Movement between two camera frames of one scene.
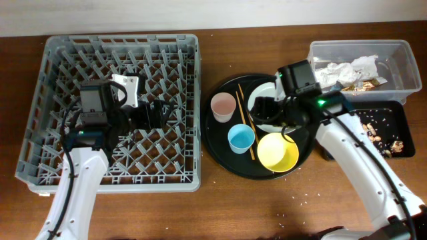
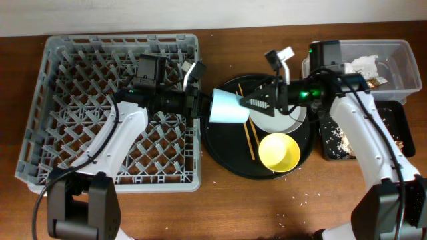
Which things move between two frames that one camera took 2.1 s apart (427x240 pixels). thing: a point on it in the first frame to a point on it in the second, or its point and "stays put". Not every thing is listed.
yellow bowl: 276,154 stays put
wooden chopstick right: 249,113 stays put
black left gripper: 147,121 to 197,94
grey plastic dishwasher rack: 157,161 stays put
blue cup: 241,137 to 226,108
